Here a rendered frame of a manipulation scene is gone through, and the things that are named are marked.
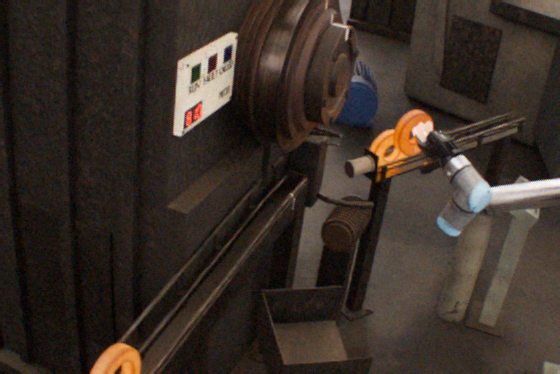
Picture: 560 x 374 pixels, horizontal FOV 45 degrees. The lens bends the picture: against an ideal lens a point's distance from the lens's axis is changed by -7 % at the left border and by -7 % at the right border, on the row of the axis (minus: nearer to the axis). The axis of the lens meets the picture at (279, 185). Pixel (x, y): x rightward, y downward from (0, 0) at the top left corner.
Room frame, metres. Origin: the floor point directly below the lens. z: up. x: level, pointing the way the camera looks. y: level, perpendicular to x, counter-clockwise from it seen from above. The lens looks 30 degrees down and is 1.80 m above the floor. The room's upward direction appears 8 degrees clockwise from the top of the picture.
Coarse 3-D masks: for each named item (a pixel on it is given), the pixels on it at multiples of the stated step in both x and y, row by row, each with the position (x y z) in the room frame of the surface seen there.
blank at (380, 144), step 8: (384, 136) 2.22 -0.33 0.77; (392, 136) 2.23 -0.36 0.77; (376, 144) 2.21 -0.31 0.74; (384, 144) 2.22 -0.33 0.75; (392, 144) 2.23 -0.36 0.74; (376, 152) 2.20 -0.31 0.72; (384, 152) 2.22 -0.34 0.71; (392, 152) 2.28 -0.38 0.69; (400, 152) 2.26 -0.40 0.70; (384, 160) 2.22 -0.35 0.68; (392, 160) 2.25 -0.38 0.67
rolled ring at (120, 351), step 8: (120, 344) 1.06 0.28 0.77; (104, 352) 1.02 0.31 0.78; (112, 352) 1.02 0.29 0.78; (120, 352) 1.03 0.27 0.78; (128, 352) 1.05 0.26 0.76; (136, 352) 1.08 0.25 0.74; (104, 360) 1.00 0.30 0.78; (112, 360) 1.00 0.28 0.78; (120, 360) 1.02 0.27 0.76; (128, 360) 1.05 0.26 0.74; (136, 360) 1.08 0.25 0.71; (96, 368) 0.98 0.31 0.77; (104, 368) 0.98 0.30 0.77; (112, 368) 0.99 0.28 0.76; (128, 368) 1.07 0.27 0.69; (136, 368) 1.08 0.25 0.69
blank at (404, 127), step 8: (416, 112) 2.17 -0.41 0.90; (424, 112) 2.18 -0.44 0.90; (400, 120) 2.15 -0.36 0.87; (408, 120) 2.13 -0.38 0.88; (416, 120) 2.15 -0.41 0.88; (424, 120) 2.17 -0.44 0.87; (400, 128) 2.13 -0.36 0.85; (408, 128) 2.13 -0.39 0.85; (432, 128) 2.20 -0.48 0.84; (400, 136) 2.12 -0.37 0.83; (408, 136) 2.14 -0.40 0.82; (400, 144) 2.12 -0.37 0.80; (408, 144) 2.14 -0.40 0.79; (408, 152) 2.14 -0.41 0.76; (416, 152) 2.17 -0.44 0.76
